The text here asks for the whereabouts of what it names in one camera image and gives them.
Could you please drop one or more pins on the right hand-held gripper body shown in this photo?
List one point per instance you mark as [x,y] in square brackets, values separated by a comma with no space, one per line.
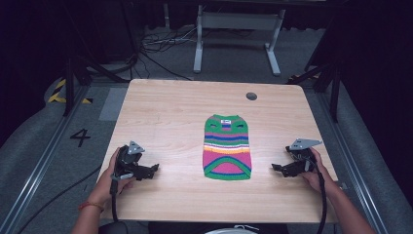
[303,159]

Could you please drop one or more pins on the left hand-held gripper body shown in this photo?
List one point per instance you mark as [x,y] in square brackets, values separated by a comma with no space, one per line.
[128,161]

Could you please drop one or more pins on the striped knitted pet sweater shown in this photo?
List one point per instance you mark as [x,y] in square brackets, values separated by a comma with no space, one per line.
[227,149]

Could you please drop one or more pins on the person's right hand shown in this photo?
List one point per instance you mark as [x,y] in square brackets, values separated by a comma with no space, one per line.
[319,180]

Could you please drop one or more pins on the person's left hand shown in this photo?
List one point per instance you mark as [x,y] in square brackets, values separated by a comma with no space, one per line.
[107,183]

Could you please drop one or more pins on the black round seat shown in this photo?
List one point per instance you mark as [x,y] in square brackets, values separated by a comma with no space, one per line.
[113,228]

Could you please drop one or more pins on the black metal stand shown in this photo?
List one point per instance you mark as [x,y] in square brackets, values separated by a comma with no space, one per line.
[68,87]
[334,94]

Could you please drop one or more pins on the white round object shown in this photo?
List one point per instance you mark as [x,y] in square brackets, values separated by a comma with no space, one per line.
[233,231]

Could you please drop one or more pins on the metal floor rail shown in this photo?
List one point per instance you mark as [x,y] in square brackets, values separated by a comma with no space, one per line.
[39,169]
[354,156]

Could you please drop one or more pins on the grey metal desk frame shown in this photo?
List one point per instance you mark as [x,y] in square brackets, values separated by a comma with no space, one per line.
[238,21]

